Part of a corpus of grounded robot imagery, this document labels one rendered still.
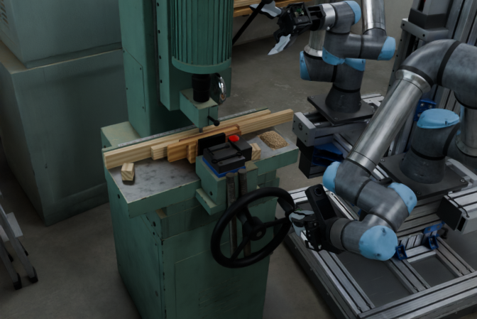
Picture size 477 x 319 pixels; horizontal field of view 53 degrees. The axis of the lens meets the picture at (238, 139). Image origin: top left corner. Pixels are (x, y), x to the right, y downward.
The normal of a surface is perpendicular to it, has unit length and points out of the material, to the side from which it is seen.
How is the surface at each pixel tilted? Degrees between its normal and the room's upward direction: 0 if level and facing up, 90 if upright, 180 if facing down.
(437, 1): 90
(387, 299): 0
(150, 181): 0
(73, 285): 0
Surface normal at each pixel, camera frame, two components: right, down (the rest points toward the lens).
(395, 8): -0.79, 0.30
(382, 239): 0.47, 0.01
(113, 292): 0.05, -0.83
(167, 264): 0.52, 0.49
